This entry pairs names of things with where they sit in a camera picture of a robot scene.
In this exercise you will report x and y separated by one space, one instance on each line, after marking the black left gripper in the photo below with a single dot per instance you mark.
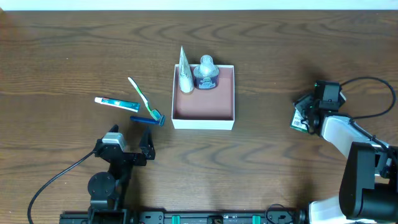
129 157

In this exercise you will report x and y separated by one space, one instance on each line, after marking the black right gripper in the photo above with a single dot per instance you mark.
306 107

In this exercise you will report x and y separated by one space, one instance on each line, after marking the green white soap packet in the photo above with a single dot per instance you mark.
298 122

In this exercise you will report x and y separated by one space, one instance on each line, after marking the white squeeze tube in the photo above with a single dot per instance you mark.
185 78

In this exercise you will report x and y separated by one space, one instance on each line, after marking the clear bottle blue label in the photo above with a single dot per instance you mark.
206 74

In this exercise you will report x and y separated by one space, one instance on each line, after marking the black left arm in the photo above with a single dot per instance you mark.
107 189

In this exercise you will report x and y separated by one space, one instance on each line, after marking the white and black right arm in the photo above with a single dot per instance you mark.
368 190

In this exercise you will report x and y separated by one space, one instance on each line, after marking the small toothpaste tube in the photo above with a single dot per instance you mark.
126 105

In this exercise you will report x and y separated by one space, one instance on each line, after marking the blue razor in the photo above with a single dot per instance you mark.
159 122

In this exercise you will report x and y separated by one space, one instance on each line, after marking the green white toothbrush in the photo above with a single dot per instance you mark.
153 112

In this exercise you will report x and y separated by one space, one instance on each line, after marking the white box pink inside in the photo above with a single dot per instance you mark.
205 109

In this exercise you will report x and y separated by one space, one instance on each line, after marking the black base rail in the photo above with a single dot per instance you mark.
276 213

